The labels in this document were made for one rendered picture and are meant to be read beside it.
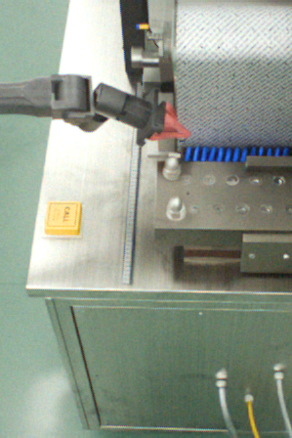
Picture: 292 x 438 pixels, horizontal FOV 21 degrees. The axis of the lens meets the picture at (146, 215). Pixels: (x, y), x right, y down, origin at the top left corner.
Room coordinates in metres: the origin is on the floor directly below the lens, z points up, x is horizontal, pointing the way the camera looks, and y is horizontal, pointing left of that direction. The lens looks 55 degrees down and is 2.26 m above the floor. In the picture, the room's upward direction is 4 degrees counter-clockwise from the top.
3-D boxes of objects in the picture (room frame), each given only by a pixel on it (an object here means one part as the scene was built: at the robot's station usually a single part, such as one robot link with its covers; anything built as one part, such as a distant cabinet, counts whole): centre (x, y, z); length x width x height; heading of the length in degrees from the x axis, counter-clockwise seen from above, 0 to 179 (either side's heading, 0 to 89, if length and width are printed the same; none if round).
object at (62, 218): (0.95, 0.17, 0.91); 0.07 x 0.07 x 0.02; 84
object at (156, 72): (1.12, -0.04, 1.05); 0.06 x 0.05 x 0.31; 84
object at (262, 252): (0.79, -0.22, 0.96); 0.10 x 0.03 x 0.11; 84
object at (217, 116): (1.01, -0.19, 1.10); 0.23 x 0.01 x 0.18; 84
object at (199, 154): (0.99, -0.19, 1.03); 0.21 x 0.04 x 0.03; 84
